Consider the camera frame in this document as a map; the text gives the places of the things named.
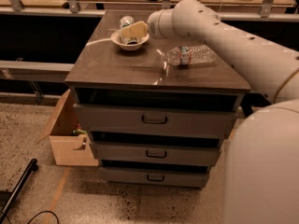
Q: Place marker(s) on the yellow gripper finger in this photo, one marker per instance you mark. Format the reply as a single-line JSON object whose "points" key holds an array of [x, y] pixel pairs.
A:
{"points": [[136, 30]]}

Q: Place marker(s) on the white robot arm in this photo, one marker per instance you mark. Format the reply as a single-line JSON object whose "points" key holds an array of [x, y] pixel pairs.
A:
{"points": [[261, 183]]}

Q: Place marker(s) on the white paper bowl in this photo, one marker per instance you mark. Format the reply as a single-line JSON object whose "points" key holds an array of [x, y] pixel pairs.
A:
{"points": [[128, 44]]}

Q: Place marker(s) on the clear plastic water bottle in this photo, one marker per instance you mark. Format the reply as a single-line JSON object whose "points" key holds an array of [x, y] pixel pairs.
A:
{"points": [[190, 55]]}

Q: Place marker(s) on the grey drawer cabinet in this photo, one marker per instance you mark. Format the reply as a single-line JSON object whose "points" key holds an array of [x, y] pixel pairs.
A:
{"points": [[105, 74]]}

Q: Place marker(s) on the top grey drawer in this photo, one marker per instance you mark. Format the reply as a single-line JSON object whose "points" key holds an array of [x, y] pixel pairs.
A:
{"points": [[164, 122]]}

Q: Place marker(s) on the grey drawer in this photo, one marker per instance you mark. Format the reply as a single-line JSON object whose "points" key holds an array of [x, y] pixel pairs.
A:
{"points": [[111, 151], [164, 122], [148, 177]]}

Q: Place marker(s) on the green item in box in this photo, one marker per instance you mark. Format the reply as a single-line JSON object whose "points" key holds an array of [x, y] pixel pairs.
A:
{"points": [[79, 131]]}

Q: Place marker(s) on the middle grey drawer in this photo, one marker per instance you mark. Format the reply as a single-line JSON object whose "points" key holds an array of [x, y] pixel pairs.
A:
{"points": [[111, 151]]}

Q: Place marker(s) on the open cardboard box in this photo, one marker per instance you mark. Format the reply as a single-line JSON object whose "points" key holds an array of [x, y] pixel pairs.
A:
{"points": [[68, 148]]}

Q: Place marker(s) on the bottom grey drawer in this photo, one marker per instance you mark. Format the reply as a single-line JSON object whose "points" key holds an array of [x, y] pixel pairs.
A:
{"points": [[148, 177]]}

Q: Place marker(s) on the black pole on floor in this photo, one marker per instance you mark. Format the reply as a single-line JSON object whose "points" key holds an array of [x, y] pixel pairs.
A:
{"points": [[7, 198]]}

